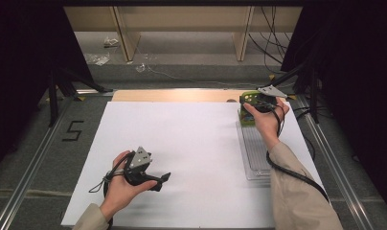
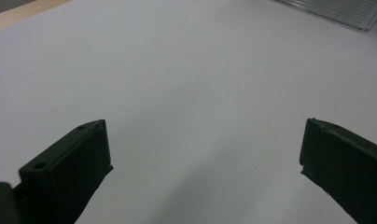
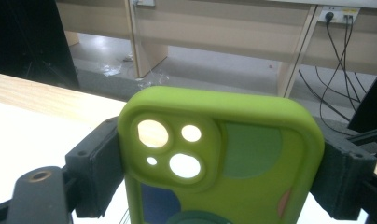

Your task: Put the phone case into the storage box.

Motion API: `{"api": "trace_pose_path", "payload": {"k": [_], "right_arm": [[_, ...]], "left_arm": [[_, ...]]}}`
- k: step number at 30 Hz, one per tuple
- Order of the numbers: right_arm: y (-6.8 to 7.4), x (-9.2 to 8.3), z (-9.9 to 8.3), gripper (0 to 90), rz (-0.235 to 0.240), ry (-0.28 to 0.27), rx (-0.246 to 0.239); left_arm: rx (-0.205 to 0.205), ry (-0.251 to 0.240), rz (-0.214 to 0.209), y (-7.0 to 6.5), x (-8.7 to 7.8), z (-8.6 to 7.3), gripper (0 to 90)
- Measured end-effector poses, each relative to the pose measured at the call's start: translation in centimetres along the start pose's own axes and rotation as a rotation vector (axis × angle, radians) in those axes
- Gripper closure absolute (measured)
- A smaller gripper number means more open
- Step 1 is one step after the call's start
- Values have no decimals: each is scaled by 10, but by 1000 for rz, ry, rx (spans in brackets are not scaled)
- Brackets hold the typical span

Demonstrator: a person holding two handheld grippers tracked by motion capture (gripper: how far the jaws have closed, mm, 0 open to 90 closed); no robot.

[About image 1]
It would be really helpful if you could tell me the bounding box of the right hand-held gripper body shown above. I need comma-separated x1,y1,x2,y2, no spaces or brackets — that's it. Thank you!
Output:
252,83,288,114

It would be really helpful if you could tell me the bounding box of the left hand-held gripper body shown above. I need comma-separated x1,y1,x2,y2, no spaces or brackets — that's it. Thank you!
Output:
123,146,158,187

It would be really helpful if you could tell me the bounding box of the green clown print phone case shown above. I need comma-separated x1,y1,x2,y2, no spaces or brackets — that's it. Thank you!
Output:
238,90,263,127

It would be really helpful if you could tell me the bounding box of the clear plastic tray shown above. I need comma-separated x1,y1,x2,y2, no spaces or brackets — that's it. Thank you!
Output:
235,120,276,181

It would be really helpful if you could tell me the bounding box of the person's right hand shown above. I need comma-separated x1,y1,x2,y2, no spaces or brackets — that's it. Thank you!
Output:
242,97,290,151

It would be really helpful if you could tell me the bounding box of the person's left hand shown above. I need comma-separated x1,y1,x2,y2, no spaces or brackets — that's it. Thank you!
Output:
100,149,159,222

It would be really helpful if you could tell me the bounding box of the black metal stand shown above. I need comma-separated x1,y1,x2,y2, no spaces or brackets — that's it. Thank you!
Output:
47,61,115,128
256,54,321,125

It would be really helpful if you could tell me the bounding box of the black curtain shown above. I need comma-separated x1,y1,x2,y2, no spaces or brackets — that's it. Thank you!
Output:
0,0,98,173
280,0,387,221

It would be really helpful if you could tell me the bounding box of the light wooden shelf unit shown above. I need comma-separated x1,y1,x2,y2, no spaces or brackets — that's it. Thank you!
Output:
62,5,303,62

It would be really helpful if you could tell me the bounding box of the left hand-held gripper black cable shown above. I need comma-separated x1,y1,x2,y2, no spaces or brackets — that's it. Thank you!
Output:
88,150,136,230

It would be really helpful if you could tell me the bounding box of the bundle of black floor cables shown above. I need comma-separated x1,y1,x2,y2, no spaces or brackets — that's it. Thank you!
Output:
247,5,293,75

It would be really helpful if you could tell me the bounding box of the thin white floor cable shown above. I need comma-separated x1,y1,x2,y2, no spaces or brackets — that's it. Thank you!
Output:
129,30,266,89

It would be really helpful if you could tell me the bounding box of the metal floor rail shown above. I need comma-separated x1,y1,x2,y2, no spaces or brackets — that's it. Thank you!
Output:
0,95,75,230
295,95,387,230

